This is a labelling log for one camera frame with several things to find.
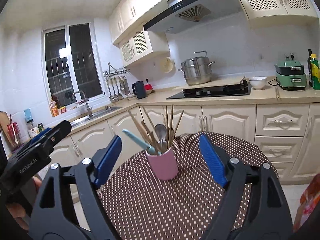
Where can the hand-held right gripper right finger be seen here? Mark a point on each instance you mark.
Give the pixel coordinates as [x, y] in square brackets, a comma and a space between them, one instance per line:
[212, 160]

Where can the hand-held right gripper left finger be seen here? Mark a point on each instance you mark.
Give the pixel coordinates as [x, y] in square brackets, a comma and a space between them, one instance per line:
[108, 160]

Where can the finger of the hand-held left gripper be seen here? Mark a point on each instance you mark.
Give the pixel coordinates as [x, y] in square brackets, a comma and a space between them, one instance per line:
[58, 132]
[41, 133]

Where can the light blue kitchen knife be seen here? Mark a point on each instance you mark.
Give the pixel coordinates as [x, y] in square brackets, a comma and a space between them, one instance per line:
[135, 138]

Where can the pink cup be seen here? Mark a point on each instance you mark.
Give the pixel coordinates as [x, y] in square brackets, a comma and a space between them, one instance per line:
[162, 165]

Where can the bunch of wooden chopsticks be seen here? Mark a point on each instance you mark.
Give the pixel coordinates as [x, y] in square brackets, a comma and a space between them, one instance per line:
[171, 125]

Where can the metal spoon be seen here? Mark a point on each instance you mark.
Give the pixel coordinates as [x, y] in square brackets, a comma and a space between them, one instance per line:
[160, 131]

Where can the person's left hand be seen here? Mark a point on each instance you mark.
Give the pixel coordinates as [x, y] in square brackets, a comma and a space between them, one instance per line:
[18, 212]

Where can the small green jar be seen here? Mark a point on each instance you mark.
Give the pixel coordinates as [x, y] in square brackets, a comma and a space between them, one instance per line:
[41, 128]

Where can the white label jar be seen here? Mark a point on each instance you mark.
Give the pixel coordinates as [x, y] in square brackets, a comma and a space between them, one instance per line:
[33, 130]

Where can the orange dish soap bottle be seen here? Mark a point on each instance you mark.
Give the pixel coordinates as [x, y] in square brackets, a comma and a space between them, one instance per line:
[54, 108]

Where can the brown wooden board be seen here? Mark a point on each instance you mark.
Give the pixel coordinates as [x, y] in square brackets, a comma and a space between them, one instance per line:
[3, 127]

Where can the metal sink faucet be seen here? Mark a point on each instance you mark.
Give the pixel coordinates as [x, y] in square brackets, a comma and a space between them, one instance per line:
[88, 107]

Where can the stainless steel sink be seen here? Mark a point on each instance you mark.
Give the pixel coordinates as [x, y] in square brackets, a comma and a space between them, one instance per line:
[100, 112]

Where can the hanging metal kitchen utensil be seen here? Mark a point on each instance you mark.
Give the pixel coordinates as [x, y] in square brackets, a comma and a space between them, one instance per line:
[115, 97]
[111, 98]
[120, 95]
[123, 88]

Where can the stacked small dishes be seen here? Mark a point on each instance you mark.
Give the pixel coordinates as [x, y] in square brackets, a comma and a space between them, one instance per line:
[131, 96]

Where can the brown polka dot tablecloth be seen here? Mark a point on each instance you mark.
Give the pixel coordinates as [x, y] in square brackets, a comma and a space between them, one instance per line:
[162, 205]

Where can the black gas stove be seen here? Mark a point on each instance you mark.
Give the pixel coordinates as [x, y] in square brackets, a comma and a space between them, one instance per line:
[212, 91]

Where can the kitchen window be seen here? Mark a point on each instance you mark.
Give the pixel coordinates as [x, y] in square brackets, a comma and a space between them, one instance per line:
[82, 62]

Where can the black electric kettle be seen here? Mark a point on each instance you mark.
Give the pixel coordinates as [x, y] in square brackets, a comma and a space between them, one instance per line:
[139, 90]

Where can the red container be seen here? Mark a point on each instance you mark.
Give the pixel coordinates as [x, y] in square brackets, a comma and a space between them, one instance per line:
[149, 88]

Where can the stainless steel steamer pot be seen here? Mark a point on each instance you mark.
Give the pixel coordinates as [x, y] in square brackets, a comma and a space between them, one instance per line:
[197, 72]

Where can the white bowl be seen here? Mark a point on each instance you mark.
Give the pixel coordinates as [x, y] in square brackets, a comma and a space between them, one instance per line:
[257, 83]

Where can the orange printed bag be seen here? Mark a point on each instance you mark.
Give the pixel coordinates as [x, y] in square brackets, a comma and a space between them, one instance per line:
[306, 202]

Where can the green electric cooker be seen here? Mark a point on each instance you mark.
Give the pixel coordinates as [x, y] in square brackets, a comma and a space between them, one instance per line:
[291, 80]

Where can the small lattice door cabinet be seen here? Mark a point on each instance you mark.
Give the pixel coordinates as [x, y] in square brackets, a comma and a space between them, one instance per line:
[140, 42]

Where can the dark glass bottle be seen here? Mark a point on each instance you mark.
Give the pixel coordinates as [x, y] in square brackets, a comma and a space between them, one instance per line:
[310, 67]

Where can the black range hood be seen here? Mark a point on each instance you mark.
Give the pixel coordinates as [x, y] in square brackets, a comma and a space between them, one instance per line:
[212, 7]

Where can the black wall utensil rack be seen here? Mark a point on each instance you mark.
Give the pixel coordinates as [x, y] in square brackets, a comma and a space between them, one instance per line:
[117, 71]

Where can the white wall socket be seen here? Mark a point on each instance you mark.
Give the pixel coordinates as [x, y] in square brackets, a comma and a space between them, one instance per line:
[290, 56]

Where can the cream upper wall cabinets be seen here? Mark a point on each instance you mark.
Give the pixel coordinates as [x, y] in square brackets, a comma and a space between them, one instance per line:
[130, 12]

